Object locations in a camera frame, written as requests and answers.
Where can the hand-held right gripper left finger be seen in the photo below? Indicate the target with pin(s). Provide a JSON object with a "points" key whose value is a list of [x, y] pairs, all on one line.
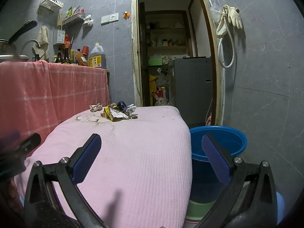
{"points": [[86, 159]]}

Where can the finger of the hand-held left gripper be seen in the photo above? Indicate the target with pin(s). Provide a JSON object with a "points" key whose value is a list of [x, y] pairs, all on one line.
{"points": [[9, 136], [29, 143]]}

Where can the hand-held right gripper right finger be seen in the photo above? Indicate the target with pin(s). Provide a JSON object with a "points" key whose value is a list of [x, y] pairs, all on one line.
{"points": [[215, 159]]}

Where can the blue plastic bucket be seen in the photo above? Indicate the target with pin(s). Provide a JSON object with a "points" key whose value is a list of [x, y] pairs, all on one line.
{"points": [[199, 175]]}

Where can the patterned wrapper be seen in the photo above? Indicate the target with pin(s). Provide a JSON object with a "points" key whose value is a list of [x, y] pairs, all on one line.
{"points": [[95, 108]]}

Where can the yellow wrapper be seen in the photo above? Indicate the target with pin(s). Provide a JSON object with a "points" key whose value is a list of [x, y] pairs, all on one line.
{"points": [[107, 111]]}

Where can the red printed wrapper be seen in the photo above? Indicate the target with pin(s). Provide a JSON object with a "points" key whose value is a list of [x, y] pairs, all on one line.
{"points": [[118, 114]]}

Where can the brown scrap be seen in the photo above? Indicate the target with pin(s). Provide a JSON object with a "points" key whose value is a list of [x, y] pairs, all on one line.
{"points": [[134, 116]]}

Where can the dark blue round scrap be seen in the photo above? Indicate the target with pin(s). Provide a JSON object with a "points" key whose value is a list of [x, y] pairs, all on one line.
{"points": [[121, 104]]}

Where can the white teal wrapper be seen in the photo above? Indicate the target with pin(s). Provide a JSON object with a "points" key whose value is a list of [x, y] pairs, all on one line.
{"points": [[130, 108]]}

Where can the person's left hand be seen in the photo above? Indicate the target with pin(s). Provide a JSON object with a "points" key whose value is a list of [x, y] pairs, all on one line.
{"points": [[10, 194]]}

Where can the pink plastic object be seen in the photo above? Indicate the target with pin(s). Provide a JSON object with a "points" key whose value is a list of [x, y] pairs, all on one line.
{"points": [[209, 120]]}

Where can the green plastic basin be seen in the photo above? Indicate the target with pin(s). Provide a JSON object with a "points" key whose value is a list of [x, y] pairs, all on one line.
{"points": [[197, 210]]}

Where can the pink floral blanket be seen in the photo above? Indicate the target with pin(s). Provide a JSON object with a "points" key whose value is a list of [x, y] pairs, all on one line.
{"points": [[142, 159]]}

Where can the pink checked cloth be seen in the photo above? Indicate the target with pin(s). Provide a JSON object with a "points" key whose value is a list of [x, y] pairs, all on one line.
{"points": [[47, 87]]}

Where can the grey washing machine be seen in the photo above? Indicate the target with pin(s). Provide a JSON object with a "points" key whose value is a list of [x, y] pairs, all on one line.
{"points": [[190, 87]]}

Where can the light blue plastic tub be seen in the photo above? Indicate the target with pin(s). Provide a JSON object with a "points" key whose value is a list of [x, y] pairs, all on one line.
{"points": [[280, 206]]}

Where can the white red printed bag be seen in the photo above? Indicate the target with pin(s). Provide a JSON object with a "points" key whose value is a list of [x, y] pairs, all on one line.
{"points": [[161, 98]]}

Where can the dark sauce bottle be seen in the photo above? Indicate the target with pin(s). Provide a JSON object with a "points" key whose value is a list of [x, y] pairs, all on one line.
{"points": [[66, 58], [59, 57]]}

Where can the metal faucet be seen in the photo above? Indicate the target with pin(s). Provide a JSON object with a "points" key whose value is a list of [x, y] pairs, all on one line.
{"points": [[29, 42]]}

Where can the clear plastic bags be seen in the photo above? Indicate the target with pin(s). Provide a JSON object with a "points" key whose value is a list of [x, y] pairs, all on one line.
{"points": [[163, 77]]}

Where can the yellow bottle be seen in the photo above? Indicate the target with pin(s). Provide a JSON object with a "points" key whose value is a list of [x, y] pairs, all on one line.
{"points": [[72, 57]]}

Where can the yellow bag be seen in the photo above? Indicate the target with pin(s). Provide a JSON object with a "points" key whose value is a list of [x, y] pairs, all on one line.
{"points": [[153, 83]]}

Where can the brown sauce pouch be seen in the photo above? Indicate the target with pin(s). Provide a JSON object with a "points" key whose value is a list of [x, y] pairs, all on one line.
{"points": [[82, 59]]}

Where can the beige rag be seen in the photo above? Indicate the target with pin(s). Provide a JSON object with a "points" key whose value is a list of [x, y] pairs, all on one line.
{"points": [[42, 40]]}

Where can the large oil jug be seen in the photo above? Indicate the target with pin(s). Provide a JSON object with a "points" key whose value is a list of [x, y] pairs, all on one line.
{"points": [[97, 57]]}

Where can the red cup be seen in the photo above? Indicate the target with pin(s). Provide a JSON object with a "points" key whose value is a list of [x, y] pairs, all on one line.
{"points": [[85, 50]]}

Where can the red kitchen utensil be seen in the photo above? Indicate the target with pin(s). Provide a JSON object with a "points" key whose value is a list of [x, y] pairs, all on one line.
{"points": [[67, 41]]}

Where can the green box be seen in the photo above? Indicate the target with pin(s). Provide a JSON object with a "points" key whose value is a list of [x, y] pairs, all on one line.
{"points": [[155, 62]]}

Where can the dark wooden door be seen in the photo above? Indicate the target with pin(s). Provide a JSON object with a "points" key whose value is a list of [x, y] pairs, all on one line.
{"points": [[143, 52]]}

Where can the wooden board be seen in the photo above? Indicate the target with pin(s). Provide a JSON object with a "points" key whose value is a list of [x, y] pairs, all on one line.
{"points": [[59, 20]]}

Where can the white inner door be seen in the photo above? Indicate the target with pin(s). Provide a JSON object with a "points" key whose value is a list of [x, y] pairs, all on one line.
{"points": [[200, 28]]}

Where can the cream rubber glove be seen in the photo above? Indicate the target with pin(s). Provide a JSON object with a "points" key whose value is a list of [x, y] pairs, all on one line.
{"points": [[221, 27], [236, 17]]}

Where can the white crumpled plastic bag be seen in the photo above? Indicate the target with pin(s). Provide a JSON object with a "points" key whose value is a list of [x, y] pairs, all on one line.
{"points": [[87, 20]]}

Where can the green packet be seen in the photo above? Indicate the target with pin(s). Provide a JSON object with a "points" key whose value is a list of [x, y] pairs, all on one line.
{"points": [[70, 11]]}

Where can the wooden shelf unit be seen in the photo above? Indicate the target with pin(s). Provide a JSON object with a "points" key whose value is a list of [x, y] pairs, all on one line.
{"points": [[166, 29]]}

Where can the beige packet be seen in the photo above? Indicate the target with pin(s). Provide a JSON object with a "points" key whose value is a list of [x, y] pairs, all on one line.
{"points": [[78, 10]]}

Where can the clear hanging plastic bag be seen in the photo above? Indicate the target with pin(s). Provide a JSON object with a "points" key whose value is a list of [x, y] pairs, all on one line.
{"points": [[215, 11]]}

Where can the cream door frame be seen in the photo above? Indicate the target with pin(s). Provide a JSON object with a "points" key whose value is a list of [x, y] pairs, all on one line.
{"points": [[135, 52]]}

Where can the metal wall shelf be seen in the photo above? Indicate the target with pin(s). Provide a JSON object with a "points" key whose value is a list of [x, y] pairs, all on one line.
{"points": [[72, 20]]}

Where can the white wall basket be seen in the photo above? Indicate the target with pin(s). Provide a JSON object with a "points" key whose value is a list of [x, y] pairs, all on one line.
{"points": [[51, 3]]}

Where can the white wall switch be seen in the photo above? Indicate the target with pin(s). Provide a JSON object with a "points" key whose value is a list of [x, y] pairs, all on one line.
{"points": [[105, 19]]}

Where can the white wall socket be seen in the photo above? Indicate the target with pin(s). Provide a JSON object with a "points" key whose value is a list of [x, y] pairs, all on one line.
{"points": [[114, 17]]}

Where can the orange wall plug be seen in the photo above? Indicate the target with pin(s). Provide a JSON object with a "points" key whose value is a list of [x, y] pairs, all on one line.
{"points": [[126, 14]]}

